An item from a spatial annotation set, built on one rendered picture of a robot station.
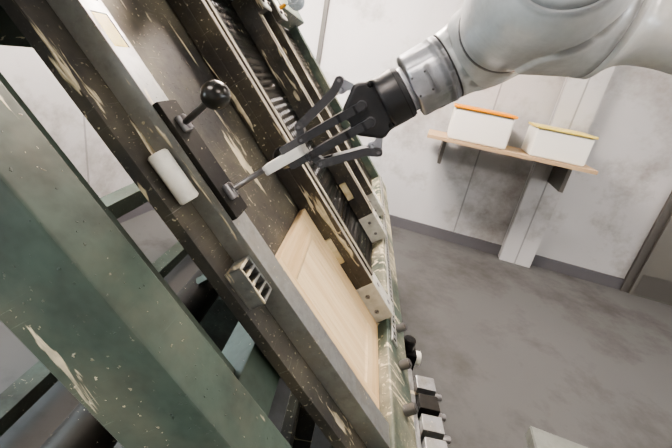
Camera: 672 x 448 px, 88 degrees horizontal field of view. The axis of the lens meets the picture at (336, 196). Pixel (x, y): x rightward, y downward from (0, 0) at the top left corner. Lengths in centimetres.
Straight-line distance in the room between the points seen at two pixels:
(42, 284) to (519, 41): 43
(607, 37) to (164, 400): 48
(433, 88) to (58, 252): 42
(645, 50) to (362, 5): 362
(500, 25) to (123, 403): 47
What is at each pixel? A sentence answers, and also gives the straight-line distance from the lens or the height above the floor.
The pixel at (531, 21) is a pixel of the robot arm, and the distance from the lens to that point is 31.
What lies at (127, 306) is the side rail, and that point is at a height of 133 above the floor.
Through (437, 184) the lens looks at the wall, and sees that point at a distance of 388.
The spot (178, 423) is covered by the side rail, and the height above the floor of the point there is 122.
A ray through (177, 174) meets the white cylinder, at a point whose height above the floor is 138.
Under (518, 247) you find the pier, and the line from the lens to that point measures 406.
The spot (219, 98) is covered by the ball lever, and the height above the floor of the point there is 150.
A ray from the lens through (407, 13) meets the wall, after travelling 384.
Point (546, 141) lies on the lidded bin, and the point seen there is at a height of 130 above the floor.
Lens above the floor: 156
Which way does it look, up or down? 20 degrees down
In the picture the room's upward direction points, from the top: 11 degrees clockwise
